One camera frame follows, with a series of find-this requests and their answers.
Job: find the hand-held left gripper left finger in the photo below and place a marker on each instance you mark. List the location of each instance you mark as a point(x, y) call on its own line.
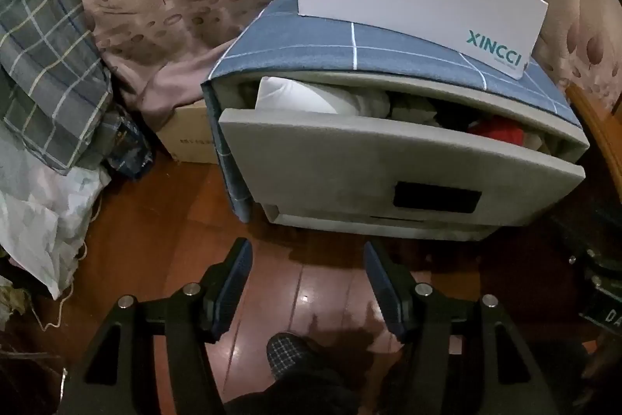
point(233, 293)

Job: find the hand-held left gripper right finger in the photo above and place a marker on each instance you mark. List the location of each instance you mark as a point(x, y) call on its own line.
point(384, 293)

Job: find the red sock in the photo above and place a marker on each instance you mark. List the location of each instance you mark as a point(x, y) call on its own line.
point(500, 133)

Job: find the grey lower drawer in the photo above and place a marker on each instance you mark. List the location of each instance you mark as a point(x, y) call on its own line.
point(388, 232)

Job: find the person's plaid slipper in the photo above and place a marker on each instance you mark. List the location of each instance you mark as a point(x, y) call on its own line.
point(286, 354)

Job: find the person's dark trouser leg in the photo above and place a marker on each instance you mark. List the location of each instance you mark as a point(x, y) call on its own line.
point(301, 395)

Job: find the brown cardboard box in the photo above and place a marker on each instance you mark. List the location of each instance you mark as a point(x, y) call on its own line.
point(187, 133)

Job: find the blue packet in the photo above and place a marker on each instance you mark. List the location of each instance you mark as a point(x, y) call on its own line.
point(126, 147)

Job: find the white folded garment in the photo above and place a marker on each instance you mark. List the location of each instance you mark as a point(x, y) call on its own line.
point(291, 96)

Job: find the white leaf print bag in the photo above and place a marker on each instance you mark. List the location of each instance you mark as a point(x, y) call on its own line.
point(34, 220)

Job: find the grey nightstand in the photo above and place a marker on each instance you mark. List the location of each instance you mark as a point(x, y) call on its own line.
point(486, 87)

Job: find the blue checked cover cloth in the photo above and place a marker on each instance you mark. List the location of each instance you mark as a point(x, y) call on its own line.
point(291, 40)

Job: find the grey plaid blanket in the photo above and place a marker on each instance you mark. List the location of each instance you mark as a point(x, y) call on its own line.
point(43, 70)

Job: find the wooden bed frame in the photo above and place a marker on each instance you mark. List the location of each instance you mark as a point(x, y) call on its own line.
point(602, 128)

